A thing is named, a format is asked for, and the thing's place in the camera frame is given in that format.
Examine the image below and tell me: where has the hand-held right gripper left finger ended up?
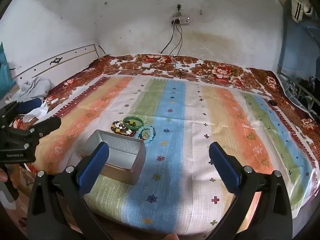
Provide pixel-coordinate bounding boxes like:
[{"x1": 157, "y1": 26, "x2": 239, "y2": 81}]
[{"x1": 26, "y1": 142, "x2": 110, "y2": 240}]

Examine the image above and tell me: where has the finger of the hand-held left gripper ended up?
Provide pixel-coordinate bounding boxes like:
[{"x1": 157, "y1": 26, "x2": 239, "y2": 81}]
[
  {"x1": 15, "y1": 117, "x2": 62, "y2": 140},
  {"x1": 0, "y1": 99, "x2": 43, "y2": 128}
]

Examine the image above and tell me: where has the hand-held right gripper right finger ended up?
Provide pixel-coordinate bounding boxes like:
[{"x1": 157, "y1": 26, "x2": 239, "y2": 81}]
[{"x1": 209, "y1": 142, "x2": 293, "y2": 240}]

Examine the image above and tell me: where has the silver metal tin box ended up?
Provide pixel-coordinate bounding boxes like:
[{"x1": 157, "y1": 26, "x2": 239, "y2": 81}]
[{"x1": 79, "y1": 129, "x2": 146, "y2": 185}]

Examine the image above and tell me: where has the white crumpled tissue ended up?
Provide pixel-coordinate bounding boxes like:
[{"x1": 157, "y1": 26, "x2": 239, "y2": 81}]
[{"x1": 24, "y1": 102, "x2": 49, "y2": 122}]

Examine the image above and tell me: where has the grey crumpled cloth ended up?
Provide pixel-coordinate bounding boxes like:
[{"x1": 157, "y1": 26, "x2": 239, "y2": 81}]
[{"x1": 19, "y1": 77, "x2": 53, "y2": 98}]

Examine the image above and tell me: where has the teal pillow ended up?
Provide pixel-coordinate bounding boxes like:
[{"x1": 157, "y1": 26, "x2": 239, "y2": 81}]
[{"x1": 0, "y1": 42, "x2": 16, "y2": 98}]

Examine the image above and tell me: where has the green jade bangle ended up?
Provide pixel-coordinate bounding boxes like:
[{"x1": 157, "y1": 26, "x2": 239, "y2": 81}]
[{"x1": 122, "y1": 116, "x2": 145, "y2": 130}]

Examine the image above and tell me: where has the white bed headboard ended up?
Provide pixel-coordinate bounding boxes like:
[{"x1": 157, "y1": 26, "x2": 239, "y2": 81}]
[{"x1": 11, "y1": 44, "x2": 99, "y2": 80}]

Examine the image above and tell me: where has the striped colourful mat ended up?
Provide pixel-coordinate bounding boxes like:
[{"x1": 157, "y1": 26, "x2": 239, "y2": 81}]
[{"x1": 35, "y1": 76, "x2": 318, "y2": 233}]

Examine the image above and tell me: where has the red floral blanket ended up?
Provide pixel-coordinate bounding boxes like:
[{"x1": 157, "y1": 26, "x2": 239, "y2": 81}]
[{"x1": 5, "y1": 54, "x2": 320, "y2": 238}]

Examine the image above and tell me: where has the blue hanging cloth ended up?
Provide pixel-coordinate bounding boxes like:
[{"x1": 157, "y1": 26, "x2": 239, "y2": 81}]
[{"x1": 276, "y1": 4, "x2": 320, "y2": 77}]

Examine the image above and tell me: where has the white power strip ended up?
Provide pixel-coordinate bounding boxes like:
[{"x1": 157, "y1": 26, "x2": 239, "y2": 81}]
[{"x1": 171, "y1": 17, "x2": 190, "y2": 26}]

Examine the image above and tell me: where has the beige hanging garment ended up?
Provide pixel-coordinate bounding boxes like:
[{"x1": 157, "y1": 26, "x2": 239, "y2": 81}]
[{"x1": 291, "y1": 0, "x2": 313, "y2": 22}]

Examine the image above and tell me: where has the multicolour bead bracelet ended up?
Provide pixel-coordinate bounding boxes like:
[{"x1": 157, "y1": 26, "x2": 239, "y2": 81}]
[{"x1": 114, "y1": 120, "x2": 137, "y2": 137}]

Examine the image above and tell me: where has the light blue bead bracelet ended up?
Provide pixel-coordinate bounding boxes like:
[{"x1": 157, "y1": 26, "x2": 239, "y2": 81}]
[{"x1": 137, "y1": 126, "x2": 156, "y2": 140}]

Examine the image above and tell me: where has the black cable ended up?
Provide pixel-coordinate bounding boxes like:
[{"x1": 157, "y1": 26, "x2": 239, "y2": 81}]
[
  {"x1": 169, "y1": 25, "x2": 183, "y2": 56},
  {"x1": 160, "y1": 25, "x2": 176, "y2": 55}
]

